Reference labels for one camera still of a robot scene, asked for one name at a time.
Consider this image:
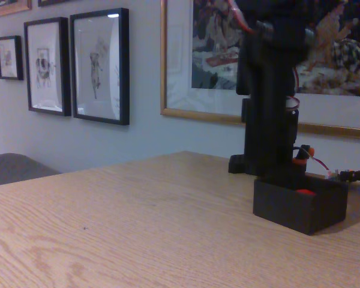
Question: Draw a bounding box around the white red base cable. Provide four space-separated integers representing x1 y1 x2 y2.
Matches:
305 149 331 179

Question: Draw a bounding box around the large gold framed painting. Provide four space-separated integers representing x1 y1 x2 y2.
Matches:
160 0 360 140

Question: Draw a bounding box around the medium black framed drawing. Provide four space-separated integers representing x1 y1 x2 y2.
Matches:
23 17 72 117

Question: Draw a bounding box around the small controller board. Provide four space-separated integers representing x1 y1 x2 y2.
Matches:
323 169 341 181

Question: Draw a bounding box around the large black framed drawing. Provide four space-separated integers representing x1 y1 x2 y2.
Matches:
70 8 130 126

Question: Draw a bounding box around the gold picture frame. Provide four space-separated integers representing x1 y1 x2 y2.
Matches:
0 0 33 19

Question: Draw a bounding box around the dark picture frame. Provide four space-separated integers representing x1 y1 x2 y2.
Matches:
37 0 76 7

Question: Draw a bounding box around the black box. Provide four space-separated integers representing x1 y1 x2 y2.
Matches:
252 173 350 236

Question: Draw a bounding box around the orange black table clamp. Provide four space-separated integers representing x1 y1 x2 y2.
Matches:
291 143 316 174

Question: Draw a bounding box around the black power plug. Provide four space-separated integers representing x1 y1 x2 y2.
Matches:
339 169 360 184

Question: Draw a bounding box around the red white servo cable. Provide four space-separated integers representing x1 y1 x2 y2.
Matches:
227 0 256 34
284 95 301 113

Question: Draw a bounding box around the small black framed drawing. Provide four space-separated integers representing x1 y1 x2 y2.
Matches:
0 35 24 81

